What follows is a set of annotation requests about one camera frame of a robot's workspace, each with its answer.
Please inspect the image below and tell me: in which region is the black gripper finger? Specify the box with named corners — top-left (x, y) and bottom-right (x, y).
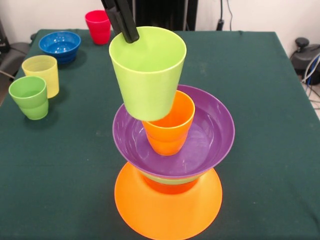
top-left (114, 0), bottom-right (140, 44)
top-left (100, 0), bottom-right (124, 36)

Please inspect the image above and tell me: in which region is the dark green table cloth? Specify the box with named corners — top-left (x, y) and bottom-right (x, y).
top-left (0, 28), bottom-right (320, 240)

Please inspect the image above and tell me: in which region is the yellow cup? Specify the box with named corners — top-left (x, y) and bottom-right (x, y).
top-left (21, 55), bottom-right (60, 99)

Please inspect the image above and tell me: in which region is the light green bowl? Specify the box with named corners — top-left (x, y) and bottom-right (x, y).
top-left (141, 171), bottom-right (205, 186)

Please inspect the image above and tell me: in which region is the small red-orange bowl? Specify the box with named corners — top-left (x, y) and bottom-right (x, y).
top-left (143, 177), bottom-right (201, 195)

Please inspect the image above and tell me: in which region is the black wall cable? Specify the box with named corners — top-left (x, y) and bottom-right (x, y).
top-left (216, 0), bottom-right (235, 31)

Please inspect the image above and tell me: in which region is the purple bowl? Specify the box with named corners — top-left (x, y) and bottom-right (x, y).
top-left (111, 84), bottom-right (236, 179)

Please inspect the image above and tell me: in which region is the large orange bowl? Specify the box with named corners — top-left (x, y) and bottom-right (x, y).
top-left (114, 162), bottom-right (223, 240)

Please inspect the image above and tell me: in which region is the blue bowl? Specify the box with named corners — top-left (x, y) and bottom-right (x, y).
top-left (38, 30), bottom-right (82, 63)

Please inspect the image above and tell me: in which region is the lime green cup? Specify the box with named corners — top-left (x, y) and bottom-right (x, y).
top-left (108, 26), bottom-right (187, 122)

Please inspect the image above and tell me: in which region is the tangle of cables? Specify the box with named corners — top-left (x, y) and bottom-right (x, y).
top-left (301, 53), bottom-right (320, 111)

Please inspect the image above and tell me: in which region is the orange cup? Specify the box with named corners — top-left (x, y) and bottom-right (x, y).
top-left (141, 90), bottom-right (196, 157)

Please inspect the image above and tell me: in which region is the red cup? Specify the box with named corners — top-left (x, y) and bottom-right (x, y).
top-left (84, 9), bottom-right (112, 46)

